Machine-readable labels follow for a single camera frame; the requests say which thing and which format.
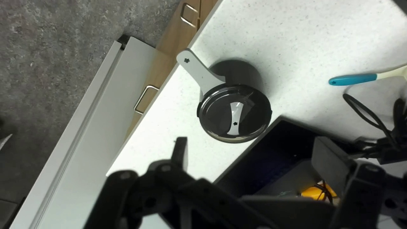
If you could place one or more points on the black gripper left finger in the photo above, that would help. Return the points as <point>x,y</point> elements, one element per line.
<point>164,190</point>

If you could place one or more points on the teal handled spatula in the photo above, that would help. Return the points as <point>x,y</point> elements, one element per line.
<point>344,81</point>

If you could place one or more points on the wooden lower cabinets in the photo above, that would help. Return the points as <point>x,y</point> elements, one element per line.
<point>183,26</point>

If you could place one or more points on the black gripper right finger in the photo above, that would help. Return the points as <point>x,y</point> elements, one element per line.
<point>365,190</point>

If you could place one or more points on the black pot with grey handle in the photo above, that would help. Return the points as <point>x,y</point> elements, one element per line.
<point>231,72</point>

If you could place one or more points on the glass pot lid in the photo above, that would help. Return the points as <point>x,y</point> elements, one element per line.
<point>234,114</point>

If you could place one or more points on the black induction cooktop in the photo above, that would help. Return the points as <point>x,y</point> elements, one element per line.
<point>281,148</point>

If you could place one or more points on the white dishwasher front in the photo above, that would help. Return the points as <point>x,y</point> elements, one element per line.
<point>66,189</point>

